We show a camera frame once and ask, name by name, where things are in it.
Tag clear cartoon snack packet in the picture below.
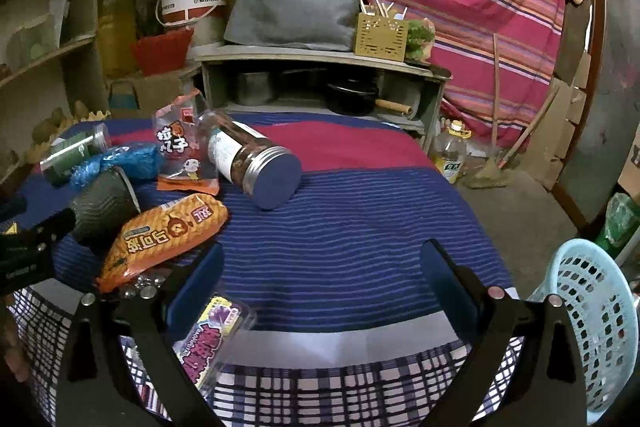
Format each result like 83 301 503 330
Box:
151 89 221 198

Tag bundle of chopsticks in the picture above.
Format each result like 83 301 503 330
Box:
357 0 408 18

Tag dark green plastic jar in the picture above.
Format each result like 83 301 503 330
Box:
39 123 112 186

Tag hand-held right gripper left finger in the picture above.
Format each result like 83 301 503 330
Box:
56 242 226 427

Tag black pan with wooden handle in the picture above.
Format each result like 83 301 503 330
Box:
327 79 413 118

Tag low wooden cabinet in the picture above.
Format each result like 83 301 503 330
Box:
192 44 453 152

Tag green plastic bag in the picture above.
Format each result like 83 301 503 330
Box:
595 193 640 258

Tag yellow oil bottle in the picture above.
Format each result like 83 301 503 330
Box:
97 0 138 80

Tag orange snack packet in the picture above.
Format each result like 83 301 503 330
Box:
95 193 230 293

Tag glass jar with metal lid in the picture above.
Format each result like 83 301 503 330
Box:
196 109 303 211

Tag green vegetable bunch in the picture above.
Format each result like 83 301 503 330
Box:
406 18 436 60

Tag plastic bottle with yellow cap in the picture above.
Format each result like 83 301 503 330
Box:
434 119 473 184

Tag stacked cardboard pieces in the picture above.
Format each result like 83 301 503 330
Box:
520 0 596 188

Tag purple candy packet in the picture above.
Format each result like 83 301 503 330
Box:
172 292 257 403

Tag brown cardboard box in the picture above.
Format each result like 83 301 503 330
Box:
107 72 188 112

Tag yellow chopstick holder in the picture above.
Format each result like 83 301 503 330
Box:
355 13 410 62

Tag red plastic basket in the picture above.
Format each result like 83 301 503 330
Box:
131 28 195 76

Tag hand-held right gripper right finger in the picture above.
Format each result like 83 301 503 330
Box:
415 239 587 427

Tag person's left hand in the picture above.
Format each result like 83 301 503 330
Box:
0 302 32 383

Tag plaid and striped table cloth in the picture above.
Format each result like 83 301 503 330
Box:
10 112 523 427

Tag blue mesh scrubber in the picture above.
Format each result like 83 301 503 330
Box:
69 143 163 190

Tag cardboard egg tray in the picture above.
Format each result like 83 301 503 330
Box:
22 107 111 160

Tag curved wooden shelf unit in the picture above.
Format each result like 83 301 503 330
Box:
0 0 111 188

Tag broom with wooden handle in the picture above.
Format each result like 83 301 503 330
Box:
460 82 561 188

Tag metal pot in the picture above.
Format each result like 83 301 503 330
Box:
235 71 281 106

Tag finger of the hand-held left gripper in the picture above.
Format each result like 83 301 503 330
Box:
31 208 77 242

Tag light blue plastic basket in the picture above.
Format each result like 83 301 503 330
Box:
527 238 640 425

